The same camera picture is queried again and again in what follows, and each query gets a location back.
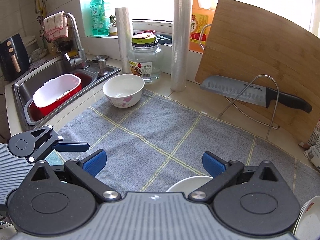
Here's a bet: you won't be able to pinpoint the plain white bowl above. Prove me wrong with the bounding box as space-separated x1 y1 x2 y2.
167 176 212 196

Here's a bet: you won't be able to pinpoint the white bowl pink flowers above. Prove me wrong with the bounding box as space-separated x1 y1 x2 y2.
103 74 145 108

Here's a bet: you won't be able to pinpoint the white plate with fruit print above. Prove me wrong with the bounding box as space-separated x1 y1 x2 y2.
293 196 320 240

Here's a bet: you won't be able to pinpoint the steel kitchen faucet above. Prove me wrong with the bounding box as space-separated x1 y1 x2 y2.
41 11 90 72

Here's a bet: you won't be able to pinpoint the red and white basin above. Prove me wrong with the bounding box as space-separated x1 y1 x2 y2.
24 71 97 124

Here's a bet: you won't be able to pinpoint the grey checked cloth mat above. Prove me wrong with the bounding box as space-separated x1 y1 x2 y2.
54 90 319 203

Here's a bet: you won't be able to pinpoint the stainless steel sink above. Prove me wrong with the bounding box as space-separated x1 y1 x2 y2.
12 57 120 131

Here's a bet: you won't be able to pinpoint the black air fryer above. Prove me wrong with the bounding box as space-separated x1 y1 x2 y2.
0 34 30 82

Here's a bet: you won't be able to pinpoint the white plastic food bag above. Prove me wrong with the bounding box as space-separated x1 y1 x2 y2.
304 140 320 172

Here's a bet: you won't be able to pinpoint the small white bag with clip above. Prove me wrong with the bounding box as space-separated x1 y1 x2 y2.
308 120 320 146

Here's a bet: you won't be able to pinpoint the clear glass jar green lid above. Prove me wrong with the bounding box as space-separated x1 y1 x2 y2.
127 33 164 84

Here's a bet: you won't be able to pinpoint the pink dish towel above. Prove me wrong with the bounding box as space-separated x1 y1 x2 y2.
43 11 68 41

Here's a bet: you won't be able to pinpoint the plastic wrap roll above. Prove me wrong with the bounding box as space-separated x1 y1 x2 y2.
170 0 193 92
115 7 133 74

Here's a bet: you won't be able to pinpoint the small potted plant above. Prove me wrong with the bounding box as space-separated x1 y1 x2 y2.
108 15 118 36

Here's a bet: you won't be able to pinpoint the green dish soap bottle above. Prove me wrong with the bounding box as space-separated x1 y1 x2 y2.
89 0 108 36

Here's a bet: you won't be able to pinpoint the bamboo cutting board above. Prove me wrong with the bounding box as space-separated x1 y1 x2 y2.
195 0 319 141

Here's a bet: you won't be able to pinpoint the orange cooking oil bottle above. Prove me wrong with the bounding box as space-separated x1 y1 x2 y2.
189 0 215 53

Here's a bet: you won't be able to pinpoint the metal wire board rack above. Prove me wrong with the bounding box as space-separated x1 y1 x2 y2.
218 74 280 140

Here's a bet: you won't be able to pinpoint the black handled kitchen knife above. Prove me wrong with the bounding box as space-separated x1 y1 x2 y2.
200 75 312 113

